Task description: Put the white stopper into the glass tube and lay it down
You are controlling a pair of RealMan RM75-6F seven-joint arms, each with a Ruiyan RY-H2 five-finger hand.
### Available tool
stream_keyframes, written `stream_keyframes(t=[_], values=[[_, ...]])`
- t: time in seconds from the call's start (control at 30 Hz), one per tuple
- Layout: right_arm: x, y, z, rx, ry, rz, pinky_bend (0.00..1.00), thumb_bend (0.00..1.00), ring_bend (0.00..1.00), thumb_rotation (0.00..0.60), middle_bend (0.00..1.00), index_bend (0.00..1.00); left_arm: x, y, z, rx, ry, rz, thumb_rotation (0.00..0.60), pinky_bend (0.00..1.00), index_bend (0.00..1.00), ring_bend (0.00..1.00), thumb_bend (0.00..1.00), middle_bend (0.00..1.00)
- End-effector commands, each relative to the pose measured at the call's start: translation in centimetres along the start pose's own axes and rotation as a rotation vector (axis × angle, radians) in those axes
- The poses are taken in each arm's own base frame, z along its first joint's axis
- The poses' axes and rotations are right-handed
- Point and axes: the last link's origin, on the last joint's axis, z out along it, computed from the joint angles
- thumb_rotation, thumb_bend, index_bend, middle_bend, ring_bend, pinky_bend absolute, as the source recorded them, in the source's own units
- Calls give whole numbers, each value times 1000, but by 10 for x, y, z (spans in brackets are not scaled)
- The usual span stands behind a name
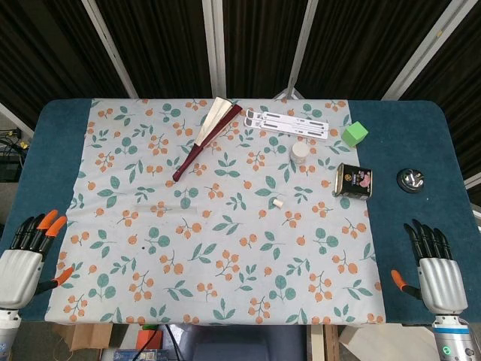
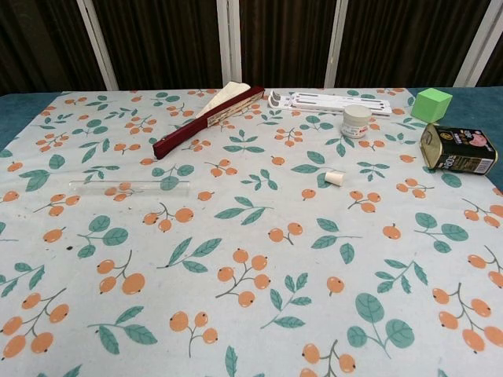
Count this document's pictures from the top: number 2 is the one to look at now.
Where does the small white stopper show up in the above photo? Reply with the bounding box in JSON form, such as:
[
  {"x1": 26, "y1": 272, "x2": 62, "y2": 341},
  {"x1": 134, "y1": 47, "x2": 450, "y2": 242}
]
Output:
[{"x1": 324, "y1": 170, "x2": 347, "y2": 187}]

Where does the clear glass tube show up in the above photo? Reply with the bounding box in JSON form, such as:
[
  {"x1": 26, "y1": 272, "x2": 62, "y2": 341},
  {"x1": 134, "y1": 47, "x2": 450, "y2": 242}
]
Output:
[{"x1": 68, "y1": 179, "x2": 192, "y2": 196}]

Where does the orange fruit print tablecloth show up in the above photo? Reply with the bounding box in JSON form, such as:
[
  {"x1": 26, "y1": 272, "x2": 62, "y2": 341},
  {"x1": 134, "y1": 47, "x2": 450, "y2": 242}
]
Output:
[{"x1": 0, "y1": 88, "x2": 503, "y2": 377}]

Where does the dark red folding fan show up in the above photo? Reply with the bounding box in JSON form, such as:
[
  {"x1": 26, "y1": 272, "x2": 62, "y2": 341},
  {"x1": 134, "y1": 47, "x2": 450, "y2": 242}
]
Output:
[{"x1": 152, "y1": 81, "x2": 265, "y2": 161}]

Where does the small white jar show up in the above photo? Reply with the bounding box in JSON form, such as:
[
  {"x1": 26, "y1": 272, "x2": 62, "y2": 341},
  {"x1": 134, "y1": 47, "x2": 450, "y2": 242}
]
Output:
[{"x1": 340, "y1": 104, "x2": 373, "y2": 138}]

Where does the green cube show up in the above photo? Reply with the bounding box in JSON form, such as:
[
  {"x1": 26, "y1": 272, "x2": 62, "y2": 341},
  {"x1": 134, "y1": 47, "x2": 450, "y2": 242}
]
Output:
[{"x1": 411, "y1": 88, "x2": 453, "y2": 123}]

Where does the black luncheon meat can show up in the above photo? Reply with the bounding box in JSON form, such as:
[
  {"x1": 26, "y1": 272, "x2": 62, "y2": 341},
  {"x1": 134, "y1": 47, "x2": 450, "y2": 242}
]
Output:
[{"x1": 419, "y1": 123, "x2": 498, "y2": 175}]

